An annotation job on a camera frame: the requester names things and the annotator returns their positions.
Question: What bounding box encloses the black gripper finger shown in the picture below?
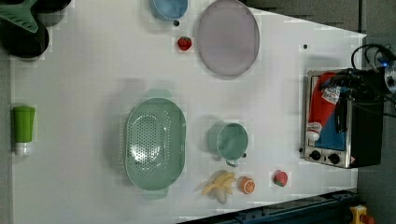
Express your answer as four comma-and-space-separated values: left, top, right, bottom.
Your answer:
320, 75, 346, 91
334, 96, 347, 133

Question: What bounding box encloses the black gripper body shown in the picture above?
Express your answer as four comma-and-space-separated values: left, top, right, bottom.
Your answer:
340, 69, 387, 103

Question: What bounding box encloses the red plush ketchup bottle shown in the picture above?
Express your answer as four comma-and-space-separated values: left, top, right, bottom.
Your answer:
306, 72, 341, 142

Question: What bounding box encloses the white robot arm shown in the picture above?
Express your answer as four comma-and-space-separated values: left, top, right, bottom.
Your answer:
319, 63, 395, 118

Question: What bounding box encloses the black toaster oven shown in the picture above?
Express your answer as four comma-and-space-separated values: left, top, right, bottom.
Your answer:
301, 69, 384, 169

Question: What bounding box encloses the red peach toy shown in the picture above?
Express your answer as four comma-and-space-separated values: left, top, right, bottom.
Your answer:
273, 170, 288, 187

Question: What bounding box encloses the green mug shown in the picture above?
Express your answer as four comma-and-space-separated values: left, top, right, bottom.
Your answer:
207, 121, 248, 167

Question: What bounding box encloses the lilac round plate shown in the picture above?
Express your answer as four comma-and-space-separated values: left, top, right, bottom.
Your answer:
196, 0, 260, 77

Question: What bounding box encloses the orange slice toy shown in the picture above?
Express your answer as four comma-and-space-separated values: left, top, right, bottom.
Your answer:
239, 177, 256, 195

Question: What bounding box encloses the peeled toy banana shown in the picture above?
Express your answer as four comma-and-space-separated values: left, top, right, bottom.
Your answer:
201, 170, 236, 204

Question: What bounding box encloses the small red strawberry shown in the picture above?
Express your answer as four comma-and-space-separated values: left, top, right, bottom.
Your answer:
177, 36, 192, 51

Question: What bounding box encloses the blue bowl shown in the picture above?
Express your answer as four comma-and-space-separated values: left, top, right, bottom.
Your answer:
148, 0, 189, 21

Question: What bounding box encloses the small black cup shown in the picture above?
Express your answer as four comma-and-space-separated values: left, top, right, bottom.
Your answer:
32, 0, 72, 27

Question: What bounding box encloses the green squeeze bottle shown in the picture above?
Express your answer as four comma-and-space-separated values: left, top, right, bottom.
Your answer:
13, 105, 35, 156

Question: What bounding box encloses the green spatula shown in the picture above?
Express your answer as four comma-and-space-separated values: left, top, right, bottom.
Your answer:
0, 0, 38, 33

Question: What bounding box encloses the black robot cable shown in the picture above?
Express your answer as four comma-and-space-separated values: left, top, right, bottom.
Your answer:
350, 43, 396, 119

